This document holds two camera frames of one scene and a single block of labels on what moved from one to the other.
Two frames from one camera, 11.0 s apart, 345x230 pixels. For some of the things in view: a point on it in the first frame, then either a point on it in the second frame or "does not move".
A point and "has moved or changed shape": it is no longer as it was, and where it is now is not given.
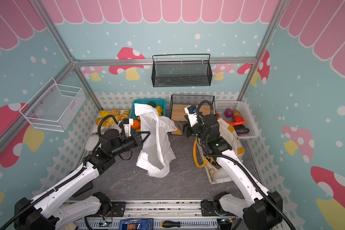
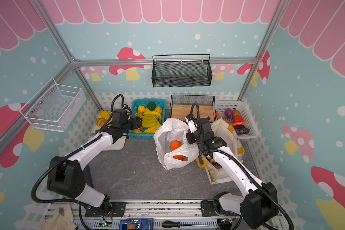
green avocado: x=152 y=103 does not move
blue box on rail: x=136 y=224 does not move
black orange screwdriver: x=174 y=224 does not move
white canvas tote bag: x=228 y=136 does not move
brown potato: x=235 y=112 does not move
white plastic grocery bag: x=157 y=151 -> x=174 y=129
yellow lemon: x=159 y=110 -> x=141 y=109
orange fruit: x=136 y=125 has moved or changed shape
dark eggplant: x=242 y=130 does not move
